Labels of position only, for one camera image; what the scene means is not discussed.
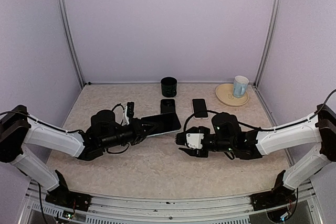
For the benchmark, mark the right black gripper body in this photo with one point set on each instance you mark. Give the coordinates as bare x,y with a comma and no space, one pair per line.
202,128

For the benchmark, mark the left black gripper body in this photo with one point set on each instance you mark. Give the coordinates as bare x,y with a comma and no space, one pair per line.
133,134

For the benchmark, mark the black phone case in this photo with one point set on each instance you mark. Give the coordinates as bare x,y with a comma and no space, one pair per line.
167,106

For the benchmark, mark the pink phone case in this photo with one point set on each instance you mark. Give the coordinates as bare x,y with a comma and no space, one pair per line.
200,108

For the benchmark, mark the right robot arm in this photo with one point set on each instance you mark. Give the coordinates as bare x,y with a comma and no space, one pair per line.
317,128

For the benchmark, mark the dark green cup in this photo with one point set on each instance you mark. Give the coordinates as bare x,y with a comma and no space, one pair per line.
169,87

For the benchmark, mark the beige round plate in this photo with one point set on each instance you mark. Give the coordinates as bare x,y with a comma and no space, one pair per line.
224,93

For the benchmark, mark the light blue mug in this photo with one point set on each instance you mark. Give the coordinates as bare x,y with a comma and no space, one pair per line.
240,86

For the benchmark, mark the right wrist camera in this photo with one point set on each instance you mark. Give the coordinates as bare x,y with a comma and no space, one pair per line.
190,140

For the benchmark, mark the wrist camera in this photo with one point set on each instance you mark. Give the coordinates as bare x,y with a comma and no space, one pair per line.
190,140
128,113

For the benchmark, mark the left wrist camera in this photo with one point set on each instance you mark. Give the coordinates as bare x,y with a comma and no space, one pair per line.
128,113

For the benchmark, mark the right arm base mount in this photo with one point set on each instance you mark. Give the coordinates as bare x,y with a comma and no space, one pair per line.
270,199

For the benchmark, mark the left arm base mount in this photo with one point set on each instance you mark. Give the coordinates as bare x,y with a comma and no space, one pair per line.
70,199

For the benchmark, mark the left aluminium frame post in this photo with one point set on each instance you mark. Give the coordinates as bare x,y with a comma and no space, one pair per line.
70,43

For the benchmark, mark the aluminium frame post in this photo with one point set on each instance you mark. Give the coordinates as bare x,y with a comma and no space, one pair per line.
70,43
268,42

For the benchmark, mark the right aluminium frame post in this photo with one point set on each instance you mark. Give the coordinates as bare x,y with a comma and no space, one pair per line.
268,42

